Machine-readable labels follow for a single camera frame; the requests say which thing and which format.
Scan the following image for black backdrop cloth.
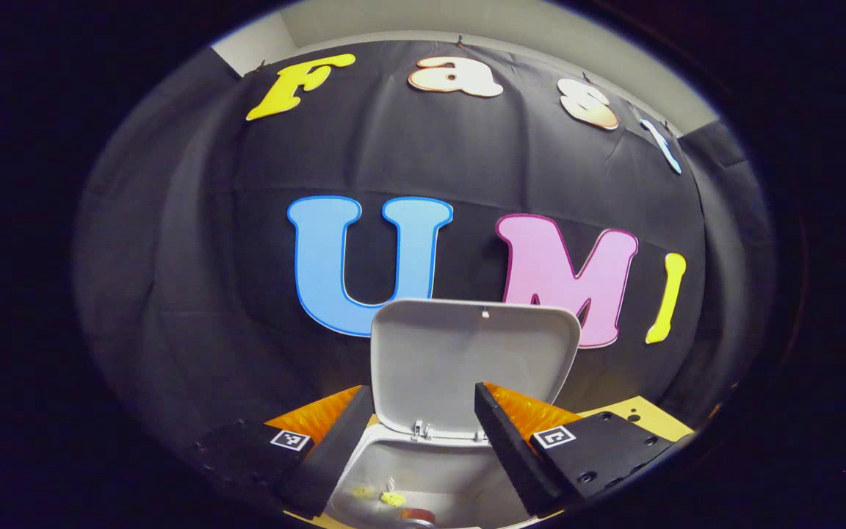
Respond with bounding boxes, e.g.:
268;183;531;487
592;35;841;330
74;40;776;471

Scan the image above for white desktop garbage bin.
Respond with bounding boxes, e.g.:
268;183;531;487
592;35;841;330
322;298;582;529

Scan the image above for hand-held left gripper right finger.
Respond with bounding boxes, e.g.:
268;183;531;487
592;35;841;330
473;381;692;517

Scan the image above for wooden desktop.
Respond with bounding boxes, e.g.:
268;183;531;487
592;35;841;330
283;395;694;529

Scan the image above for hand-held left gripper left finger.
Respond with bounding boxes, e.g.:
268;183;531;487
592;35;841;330
195;385;374;519

